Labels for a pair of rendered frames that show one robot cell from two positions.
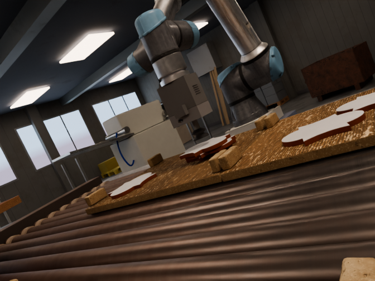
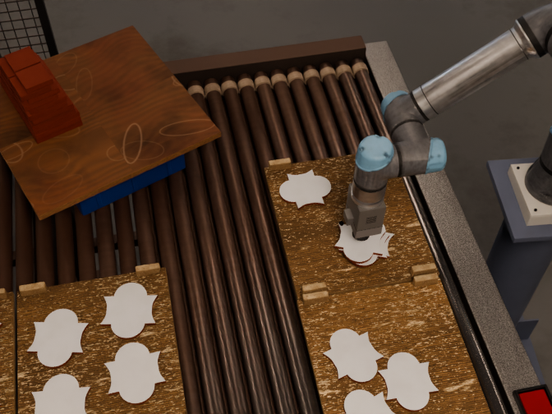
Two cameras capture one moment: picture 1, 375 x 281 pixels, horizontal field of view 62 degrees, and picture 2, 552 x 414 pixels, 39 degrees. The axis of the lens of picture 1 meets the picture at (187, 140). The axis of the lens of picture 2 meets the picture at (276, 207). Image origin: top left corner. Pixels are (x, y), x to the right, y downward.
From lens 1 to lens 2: 157 cm
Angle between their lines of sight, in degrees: 58
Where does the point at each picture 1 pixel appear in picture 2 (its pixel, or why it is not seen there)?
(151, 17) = (365, 163)
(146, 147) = not seen: outside the picture
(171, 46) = (369, 187)
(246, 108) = (541, 183)
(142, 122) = not seen: outside the picture
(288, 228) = (231, 382)
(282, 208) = (250, 370)
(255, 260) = (207, 378)
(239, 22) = not seen: outside the picture
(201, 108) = (362, 232)
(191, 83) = (366, 216)
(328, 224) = (233, 398)
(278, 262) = (207, 388)
